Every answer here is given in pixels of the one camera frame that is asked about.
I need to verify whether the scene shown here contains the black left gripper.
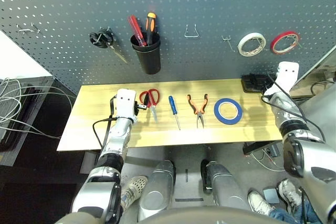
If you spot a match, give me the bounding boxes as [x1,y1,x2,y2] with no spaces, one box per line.
[133,100,148,116]

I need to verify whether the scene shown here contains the red handled scissors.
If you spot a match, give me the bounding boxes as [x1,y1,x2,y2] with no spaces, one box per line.
[139,88,160,122]

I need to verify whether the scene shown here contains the blue handled screwdriver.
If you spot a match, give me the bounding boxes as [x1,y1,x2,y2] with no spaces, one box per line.
[168,95,182,131]

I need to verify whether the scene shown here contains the orange black needle-nose pliers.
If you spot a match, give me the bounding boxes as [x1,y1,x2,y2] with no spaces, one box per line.
[186,93,209,130]

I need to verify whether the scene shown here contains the blue tape roll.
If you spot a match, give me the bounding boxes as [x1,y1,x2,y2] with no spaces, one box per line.
[213,98,244,125]

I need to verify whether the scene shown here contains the dark grey pegboard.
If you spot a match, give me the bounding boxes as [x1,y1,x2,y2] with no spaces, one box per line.
[0,0,336,95]

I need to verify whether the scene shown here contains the black tool cup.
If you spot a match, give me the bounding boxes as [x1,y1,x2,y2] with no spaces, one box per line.
[130,31,162,75]

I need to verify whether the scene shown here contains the white mesh shoe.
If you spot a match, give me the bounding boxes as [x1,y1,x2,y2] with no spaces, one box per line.
[120,175,148,210]

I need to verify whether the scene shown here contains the silver left robot leg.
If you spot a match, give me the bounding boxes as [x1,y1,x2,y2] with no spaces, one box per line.
[137,159,176,222]

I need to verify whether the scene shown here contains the silver robot leg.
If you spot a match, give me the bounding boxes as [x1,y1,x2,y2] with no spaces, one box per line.
[137,159,176,222]
[201,158,250,210]

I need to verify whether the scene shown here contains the black cabinet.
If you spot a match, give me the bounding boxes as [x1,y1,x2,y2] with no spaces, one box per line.
[0,76,57,167]

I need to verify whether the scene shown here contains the silver right robot leg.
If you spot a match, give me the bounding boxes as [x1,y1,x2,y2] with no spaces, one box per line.
[201,158,250,210]

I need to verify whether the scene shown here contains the black plastic case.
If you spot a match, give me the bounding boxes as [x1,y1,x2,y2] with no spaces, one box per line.
[240,73,276,94]

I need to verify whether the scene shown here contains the olive robot torso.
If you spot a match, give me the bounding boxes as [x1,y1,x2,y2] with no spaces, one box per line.
[54,206,289,224]

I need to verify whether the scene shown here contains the white board panel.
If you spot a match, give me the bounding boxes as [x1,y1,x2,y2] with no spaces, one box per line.
[0,29,53,80]

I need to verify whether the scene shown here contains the white tape roll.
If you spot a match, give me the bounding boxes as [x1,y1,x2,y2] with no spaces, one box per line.
[237,32,267,58]

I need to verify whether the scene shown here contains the white sneaker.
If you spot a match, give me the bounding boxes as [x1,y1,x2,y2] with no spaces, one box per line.
[278,178,302,206]
[248,191,275,216]

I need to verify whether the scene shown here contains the grey foot pedal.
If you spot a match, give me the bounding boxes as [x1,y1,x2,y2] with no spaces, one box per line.
[263,187,280,204]

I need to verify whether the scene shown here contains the red tape roll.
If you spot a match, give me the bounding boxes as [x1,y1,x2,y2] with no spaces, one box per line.
[270,30,301,55]

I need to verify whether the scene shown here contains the white curved machine housing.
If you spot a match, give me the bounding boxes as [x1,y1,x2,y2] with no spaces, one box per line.
[299,83,336,141]

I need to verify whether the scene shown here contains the blue jeans leg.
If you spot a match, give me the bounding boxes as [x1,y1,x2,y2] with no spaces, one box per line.
[269,200,323,224]

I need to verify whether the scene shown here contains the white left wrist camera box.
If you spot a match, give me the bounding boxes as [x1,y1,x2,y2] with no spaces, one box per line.
[115,89,137,120]

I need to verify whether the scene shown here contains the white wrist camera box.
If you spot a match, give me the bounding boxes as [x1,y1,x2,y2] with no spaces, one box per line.
[264,61,300,96]
[115,89,137,120]

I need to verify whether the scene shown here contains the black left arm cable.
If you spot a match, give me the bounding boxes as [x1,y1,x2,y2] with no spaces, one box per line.
[91,94,119,149]

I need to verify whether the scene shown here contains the black handled scissors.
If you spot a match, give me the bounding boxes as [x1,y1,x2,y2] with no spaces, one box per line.
[89,26,129,65]

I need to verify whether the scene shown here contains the red handled screwdriver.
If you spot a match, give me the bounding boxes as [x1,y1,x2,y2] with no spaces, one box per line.
[127,14,148,48]

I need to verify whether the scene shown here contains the orange black handled screwdriver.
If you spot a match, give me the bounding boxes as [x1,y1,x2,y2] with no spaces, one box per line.
[145,12,158,46]

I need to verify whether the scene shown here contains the metal wire plier holder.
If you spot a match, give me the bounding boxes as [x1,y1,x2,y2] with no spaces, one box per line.
[184,24,201,38]

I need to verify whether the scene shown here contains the grey cable tangle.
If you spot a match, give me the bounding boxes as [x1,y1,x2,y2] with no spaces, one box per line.
[0,77,77,141]

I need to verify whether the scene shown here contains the black under-table bracket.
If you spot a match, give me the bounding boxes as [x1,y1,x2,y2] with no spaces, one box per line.
[243,141,284,156]

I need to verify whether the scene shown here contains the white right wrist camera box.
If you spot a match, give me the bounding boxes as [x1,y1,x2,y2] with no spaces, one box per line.
[264,61,300,96]

